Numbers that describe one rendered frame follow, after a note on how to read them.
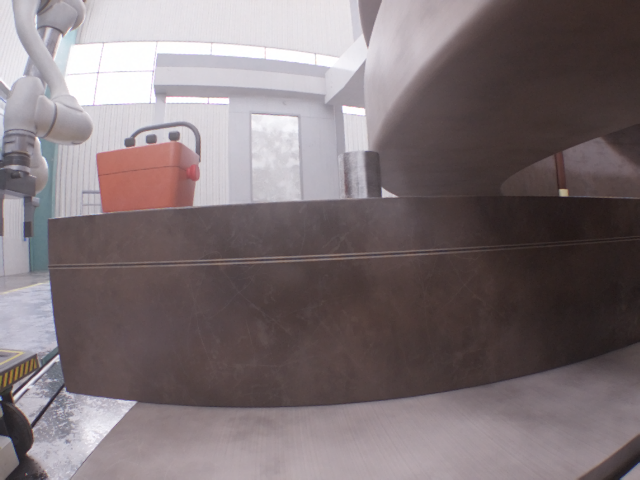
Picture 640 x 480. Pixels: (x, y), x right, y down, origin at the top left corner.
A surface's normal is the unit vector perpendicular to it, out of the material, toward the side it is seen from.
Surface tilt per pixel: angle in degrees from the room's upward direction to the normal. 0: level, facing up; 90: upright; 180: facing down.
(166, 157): 97
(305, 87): 90
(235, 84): 90
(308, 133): 90
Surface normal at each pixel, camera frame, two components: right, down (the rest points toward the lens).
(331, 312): 0.04, -0.01
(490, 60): 0.04, 1.00
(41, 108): 0.99, -0.06
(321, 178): 0.37, -0.03
